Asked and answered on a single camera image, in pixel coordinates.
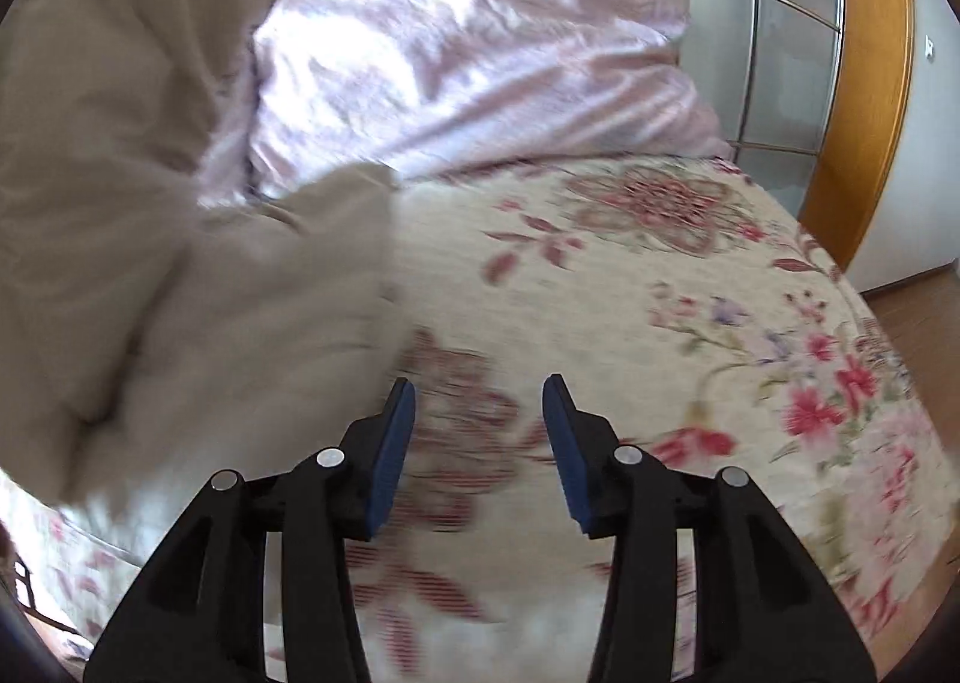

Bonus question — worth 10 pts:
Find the beige quilted down jacket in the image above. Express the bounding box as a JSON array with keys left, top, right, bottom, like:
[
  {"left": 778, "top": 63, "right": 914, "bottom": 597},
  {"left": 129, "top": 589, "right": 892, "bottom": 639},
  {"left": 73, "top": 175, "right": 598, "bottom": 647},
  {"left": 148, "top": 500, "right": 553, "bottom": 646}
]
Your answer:
[{"left": 0, "top": 0, "right": 410, "bottom": 526}]

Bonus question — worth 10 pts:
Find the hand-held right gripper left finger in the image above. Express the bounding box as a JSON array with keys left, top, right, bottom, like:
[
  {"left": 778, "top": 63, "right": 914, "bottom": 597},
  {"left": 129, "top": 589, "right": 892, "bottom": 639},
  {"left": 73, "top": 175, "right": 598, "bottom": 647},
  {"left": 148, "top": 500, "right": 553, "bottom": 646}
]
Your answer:
[{"left": 82, "top": 377, "right": 417, "bottom": 683}]

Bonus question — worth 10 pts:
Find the frosted glass door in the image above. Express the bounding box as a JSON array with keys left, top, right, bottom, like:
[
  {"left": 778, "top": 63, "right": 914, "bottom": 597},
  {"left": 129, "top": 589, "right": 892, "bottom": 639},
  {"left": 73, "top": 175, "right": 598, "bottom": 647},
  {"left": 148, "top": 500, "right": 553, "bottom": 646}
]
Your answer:
[{"left": 675, "top": 0, "right": 845, "bottom": 204}]

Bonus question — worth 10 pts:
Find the floral bed sheet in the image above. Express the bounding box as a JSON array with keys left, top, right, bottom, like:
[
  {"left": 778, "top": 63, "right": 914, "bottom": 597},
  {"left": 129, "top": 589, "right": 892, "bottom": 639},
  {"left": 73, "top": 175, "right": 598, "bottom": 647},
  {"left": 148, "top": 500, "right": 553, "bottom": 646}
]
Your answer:
[{"left": 0, "top": 154, "right": 938, "bottom": 683}]

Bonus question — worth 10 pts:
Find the wooden sliding wardrobe door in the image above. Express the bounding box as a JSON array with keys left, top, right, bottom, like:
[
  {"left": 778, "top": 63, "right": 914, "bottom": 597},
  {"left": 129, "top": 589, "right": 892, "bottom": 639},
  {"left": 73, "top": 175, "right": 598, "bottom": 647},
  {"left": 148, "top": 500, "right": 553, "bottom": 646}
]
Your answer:
[{"left": 643, "top": 0, "right": 917, "bottom": 271}]

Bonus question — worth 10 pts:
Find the pink crinkled pillow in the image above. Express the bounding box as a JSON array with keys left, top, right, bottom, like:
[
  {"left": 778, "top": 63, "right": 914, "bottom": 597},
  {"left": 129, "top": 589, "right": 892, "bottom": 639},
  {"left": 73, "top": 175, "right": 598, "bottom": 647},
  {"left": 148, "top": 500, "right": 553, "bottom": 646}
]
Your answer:
[{"left": 247, "top": 0, "right": 734, "bottom": 204}]

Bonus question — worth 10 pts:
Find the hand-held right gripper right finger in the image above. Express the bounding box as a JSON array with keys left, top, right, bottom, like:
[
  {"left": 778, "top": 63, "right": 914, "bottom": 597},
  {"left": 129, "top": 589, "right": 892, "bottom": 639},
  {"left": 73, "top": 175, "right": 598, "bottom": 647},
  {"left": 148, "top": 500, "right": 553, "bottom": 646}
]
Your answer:
[{"left": 541, "top": 374, "right": 877, "bottom": 683}]

